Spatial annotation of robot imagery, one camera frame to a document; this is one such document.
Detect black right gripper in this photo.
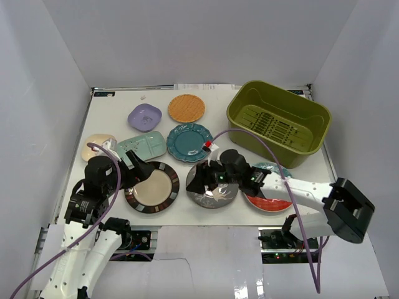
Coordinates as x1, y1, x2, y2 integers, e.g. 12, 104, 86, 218
186, 158, 241, 195

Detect grey deer pattern plate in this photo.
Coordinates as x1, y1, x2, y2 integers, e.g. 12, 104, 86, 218
186, 160, 239, 209

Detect dark striped rim plate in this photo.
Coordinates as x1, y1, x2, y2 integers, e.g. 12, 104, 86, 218
124, 161, 180, 214

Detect red and teal plate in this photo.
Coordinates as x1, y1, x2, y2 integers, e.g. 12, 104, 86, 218
244, 162, 292, 212

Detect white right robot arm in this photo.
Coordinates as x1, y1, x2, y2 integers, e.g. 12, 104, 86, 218
186, 149, 375, 249

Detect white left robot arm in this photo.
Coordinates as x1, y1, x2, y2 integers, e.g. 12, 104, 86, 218
40, 151, 155, 298

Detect olive green plastic bin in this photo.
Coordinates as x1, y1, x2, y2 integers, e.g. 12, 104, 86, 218
226, 80, 332, 169

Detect mint green divided tray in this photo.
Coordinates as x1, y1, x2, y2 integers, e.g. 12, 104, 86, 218
117, 131, 167, 163

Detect teal scalloped plate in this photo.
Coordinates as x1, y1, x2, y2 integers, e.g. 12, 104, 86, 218
166, 123, 213, 163

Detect purple square dish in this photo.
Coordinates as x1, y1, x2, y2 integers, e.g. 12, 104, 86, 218
127, 103, 162, 133

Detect cream panda square dish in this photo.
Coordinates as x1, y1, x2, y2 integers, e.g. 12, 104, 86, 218
81, 133, 117, 163

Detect orange woven round plate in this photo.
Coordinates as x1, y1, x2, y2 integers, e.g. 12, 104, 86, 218
168, 94, 206, 123

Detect white papers at back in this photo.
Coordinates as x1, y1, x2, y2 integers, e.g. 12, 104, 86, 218
173, 83, 242, 90

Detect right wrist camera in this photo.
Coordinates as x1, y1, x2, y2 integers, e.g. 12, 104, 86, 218
202, 140, 219, 164

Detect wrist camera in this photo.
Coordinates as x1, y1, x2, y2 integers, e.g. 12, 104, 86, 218
101, 138, 120, 160
202, 140, 219, 164

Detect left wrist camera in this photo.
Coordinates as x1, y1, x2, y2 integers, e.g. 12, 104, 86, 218
101, 138, 120, 160

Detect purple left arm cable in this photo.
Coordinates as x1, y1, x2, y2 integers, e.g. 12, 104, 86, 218
9, 142, 122, 299

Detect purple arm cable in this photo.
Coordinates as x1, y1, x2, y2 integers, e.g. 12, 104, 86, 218
211, 128, 331, 295
9, 142, 122, 299

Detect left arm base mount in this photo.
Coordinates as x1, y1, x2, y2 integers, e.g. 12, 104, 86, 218
110, 229, 157, 262

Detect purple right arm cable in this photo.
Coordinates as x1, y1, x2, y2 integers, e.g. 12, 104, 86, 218
211, 128, 331, 295

